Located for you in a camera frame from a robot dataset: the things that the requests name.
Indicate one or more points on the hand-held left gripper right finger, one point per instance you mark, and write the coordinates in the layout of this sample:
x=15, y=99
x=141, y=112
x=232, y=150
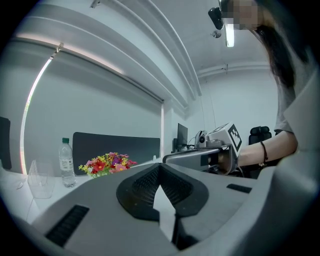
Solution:
x=212, y=200

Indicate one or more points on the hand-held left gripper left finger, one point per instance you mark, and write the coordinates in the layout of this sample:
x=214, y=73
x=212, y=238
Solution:
x=100, y=212

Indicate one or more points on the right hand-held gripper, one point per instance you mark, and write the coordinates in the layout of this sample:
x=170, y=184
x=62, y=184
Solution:
x=225, y=140

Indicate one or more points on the red pink flowers white pot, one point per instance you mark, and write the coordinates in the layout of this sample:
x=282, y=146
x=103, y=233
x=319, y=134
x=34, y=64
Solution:
x=107, y=163

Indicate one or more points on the person's right forearm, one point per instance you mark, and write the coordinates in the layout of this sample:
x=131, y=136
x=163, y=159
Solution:
x=265, y=152

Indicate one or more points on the large white oval table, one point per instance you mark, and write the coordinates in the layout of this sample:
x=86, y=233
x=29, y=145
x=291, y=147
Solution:
x=15, y=197

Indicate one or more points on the black monitor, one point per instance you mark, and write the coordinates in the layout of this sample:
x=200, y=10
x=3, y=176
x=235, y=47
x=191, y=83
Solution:
x=182, y=135

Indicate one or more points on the grey headset device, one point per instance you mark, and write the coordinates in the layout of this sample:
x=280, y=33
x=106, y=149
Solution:
x=200, y=138

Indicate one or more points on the white light strip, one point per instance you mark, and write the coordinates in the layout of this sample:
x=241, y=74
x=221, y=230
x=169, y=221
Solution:
x=30, y=100
x=162, y=130

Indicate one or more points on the clear water bottle green cap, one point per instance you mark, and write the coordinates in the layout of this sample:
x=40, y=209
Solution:
x=67, y=165

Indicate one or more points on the clear acrylic container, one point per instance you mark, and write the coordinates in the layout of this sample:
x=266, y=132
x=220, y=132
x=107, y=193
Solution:
x=41, y=182

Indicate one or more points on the black wrist band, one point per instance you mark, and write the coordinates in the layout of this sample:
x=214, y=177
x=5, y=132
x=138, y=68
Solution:
x=264, y=153

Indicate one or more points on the black office chair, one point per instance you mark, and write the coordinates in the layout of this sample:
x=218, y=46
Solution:
x=260, y=135

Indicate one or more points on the person's grey shirt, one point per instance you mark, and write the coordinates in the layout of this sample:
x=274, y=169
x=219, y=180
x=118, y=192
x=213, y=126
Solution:
x=282, y=120

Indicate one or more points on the round ceiling detector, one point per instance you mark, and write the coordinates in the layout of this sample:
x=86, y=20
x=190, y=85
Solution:
x=216, y=34

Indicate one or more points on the white ceiling lamp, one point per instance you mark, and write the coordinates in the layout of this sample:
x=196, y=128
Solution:
x=229, y=35

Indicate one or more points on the black head camera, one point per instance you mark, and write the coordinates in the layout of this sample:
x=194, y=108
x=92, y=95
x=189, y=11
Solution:
x=216, y=17

